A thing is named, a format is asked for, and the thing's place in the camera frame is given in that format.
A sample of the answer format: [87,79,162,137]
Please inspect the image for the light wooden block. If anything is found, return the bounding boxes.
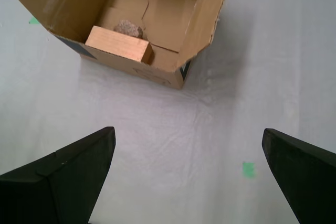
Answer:
[85,25,154,66]

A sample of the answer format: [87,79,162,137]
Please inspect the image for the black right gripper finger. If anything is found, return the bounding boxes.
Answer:
[0,126,117,224]
[261,128,336,224]

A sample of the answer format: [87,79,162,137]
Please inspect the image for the white table cloth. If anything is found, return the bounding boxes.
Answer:
[0,0,336,224]

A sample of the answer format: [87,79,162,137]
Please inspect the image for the speckled granite rock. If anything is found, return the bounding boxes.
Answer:
[113,19,144,39]

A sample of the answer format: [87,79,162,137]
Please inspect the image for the brown cardboard box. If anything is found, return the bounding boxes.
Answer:
[2,0,235,90]

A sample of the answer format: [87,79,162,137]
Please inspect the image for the small green tape mark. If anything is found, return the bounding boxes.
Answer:
[241,161,257,179]

